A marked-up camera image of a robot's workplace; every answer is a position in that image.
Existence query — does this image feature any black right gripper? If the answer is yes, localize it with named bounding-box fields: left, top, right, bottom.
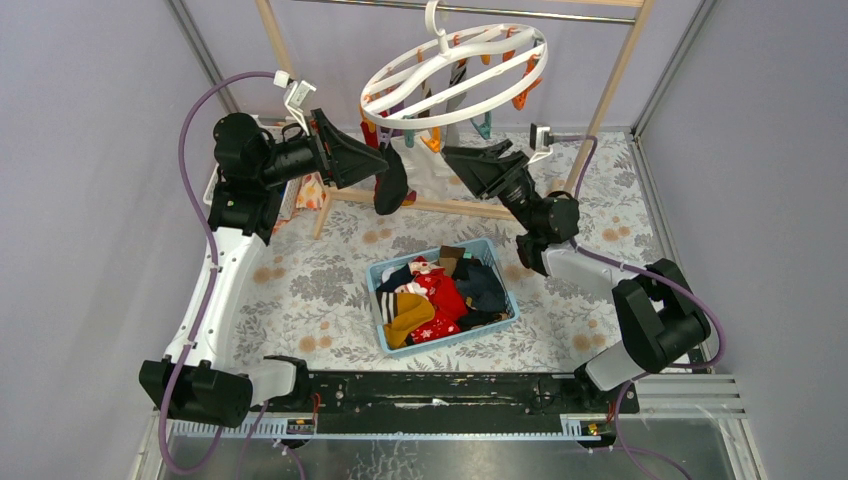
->
left=442, top=140, right=540, bottom=234

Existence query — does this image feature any white sock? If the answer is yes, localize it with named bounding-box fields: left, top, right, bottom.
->
left=401, top=149, right=454, bottom=200

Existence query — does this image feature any white round clip hanger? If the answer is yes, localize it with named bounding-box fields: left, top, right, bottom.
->
left=359, top=1, right=549, bottom=131

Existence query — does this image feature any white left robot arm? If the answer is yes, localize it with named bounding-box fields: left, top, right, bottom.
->
left=139, top=109, right=388, bottom=428

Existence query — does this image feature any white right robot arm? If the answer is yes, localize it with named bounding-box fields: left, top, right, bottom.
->
left=442, top=141, right=712, bottom=412

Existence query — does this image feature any red hanging sock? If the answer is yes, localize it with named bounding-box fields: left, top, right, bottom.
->
left=360, top=121, right=417, bottom=209

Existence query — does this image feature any orange floral cloth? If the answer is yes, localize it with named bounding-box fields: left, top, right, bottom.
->
left=272, top=173, right=327, bottom=234

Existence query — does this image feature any black hanging sock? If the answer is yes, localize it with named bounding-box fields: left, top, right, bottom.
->
left=374, top=143, right=410, bottom=216

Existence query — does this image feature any white plastic laundry basket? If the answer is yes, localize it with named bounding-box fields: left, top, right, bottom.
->
left=203, top=114, right=302, bottom=221

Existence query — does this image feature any brown sock in basket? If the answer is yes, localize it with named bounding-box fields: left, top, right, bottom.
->
left=438, top=245, right=465, bottom=277

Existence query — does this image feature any floral table mat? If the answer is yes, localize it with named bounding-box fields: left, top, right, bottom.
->
left=224, top=132, right=667, bottom=372

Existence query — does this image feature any grey hanging sock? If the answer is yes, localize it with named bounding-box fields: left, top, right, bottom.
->
left=444, top=60, right=467, bottom=146

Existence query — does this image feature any blue plastic sock basket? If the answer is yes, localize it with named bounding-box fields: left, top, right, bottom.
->
left=366, top=238, right=520, bottom=357

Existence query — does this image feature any dark navy sock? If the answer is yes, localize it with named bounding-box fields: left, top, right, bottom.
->
left=452, top=259, right=507, bottom=313

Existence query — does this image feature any red snowflake sock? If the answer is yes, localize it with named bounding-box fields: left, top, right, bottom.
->
left=407, top=261, right=469, bottom=345

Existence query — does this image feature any metal hanging rod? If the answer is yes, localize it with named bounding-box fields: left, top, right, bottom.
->
left=302, top=0, right=636, bottom=26

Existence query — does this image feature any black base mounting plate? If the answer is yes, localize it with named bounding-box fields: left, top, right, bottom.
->
left=268, top=371, right=640, bottom=436

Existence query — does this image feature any wooden clothes rack frame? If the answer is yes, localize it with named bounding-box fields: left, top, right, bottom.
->
left=254, top=0, right=657, bottom=241

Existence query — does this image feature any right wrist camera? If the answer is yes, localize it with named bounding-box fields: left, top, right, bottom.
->
left=529, top=123, right=553, bottom=164

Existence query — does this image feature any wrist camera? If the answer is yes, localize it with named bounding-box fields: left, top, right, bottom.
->
left=529, top=123, right=553, bottom=164
left=273, top=70, right=317, bottom=136

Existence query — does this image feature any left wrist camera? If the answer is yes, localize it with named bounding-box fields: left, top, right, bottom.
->
left=273, top=70, right=317, bottom=136

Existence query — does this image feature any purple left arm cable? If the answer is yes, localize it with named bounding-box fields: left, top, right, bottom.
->
left=157, top=71, right=293, bottom=476

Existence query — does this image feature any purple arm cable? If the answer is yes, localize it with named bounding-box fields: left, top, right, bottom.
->
left=157, top=71, right=293, bottom=476
left=553, top=135, right=729, bottom=480

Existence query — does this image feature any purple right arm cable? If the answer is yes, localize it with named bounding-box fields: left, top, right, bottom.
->
left=553, top=135, right=729, bottom=480

